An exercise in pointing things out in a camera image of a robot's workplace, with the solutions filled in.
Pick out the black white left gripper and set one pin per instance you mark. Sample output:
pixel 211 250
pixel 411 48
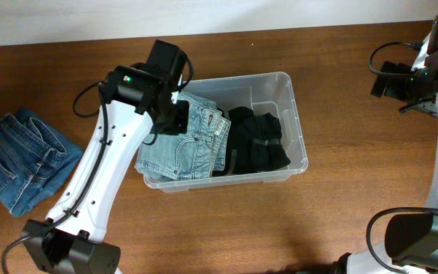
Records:
pixel 177 118

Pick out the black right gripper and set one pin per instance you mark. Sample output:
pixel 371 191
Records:
pixel 395 78

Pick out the light blue jeans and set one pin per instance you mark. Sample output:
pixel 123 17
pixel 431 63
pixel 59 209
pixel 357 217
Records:
pixel 195 154

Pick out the clear plastic storage bin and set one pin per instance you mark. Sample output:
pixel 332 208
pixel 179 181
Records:
pixel 262 93

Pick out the black fuzzy garment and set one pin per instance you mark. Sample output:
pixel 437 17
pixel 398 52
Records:
pixel 263 150

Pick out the dark blue jeans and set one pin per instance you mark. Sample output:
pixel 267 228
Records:
pixel 35 161

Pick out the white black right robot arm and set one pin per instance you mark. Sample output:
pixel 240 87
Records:
pixel 404 239

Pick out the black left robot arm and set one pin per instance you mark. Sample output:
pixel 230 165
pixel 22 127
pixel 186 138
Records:
pixel 135 101

